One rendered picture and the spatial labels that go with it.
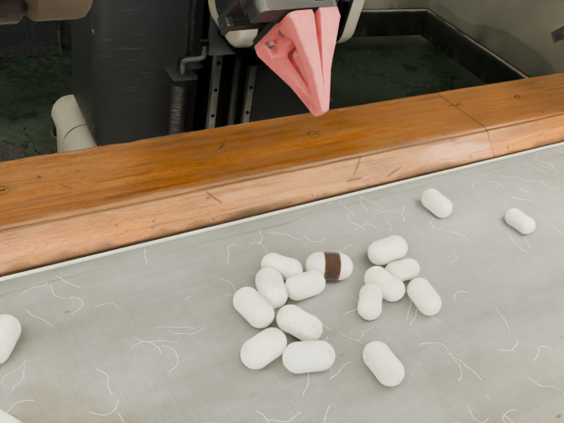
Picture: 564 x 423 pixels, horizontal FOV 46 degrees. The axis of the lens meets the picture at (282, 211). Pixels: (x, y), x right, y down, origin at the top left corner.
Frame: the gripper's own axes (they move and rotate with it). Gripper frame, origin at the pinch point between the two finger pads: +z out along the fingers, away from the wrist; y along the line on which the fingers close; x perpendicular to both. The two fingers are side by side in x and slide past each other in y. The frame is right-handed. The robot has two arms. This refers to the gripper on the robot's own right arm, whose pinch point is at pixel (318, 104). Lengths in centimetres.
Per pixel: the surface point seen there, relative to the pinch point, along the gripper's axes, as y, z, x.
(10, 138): 3, -48, 154
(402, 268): 3.6, 14.5, 0.8
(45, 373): -24.4, 13.8, 3.3
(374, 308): -1.3, 16.6, -0.9
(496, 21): 193, -61, 137
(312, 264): -3.2, 12.1, 2.8
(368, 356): -4.5, 19.3, -3.1
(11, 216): -23.0, 2.0, 10.2
